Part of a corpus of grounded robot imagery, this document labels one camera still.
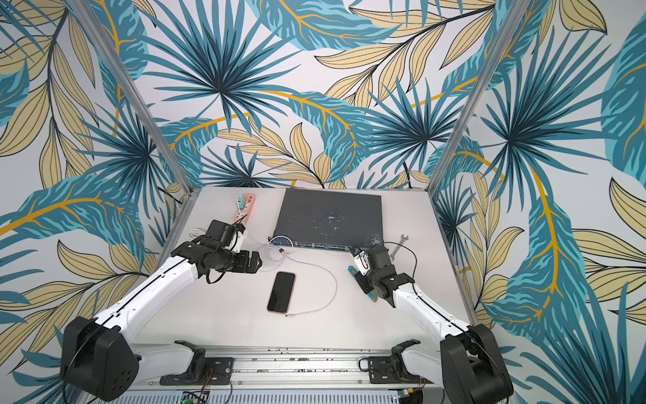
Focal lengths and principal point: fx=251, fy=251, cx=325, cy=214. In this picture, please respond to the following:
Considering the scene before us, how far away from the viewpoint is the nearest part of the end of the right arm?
62 centimetres

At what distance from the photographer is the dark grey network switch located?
100 cm

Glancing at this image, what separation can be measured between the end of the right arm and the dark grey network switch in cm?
23
